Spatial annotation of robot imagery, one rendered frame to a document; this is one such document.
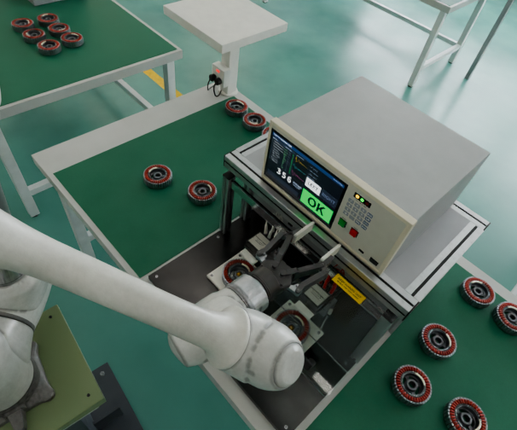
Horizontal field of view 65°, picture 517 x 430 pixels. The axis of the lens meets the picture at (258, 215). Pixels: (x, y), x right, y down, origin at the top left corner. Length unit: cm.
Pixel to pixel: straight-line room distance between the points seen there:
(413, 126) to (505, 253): 196
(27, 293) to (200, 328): 61
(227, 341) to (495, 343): 112
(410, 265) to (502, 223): 213
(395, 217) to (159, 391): 144
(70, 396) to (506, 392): 126
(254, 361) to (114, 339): 155
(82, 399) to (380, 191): 92
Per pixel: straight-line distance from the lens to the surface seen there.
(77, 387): 126
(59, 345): 132
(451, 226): 127
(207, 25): 172
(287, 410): 123
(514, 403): 154
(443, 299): 159
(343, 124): 110
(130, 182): 168
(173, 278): 137
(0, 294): 113
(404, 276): 109
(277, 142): 107
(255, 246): 126
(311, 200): 108
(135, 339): 213
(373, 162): 102
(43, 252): 66
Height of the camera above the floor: 195
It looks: 50 degrees down
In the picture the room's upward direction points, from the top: 10 degrees clockwise
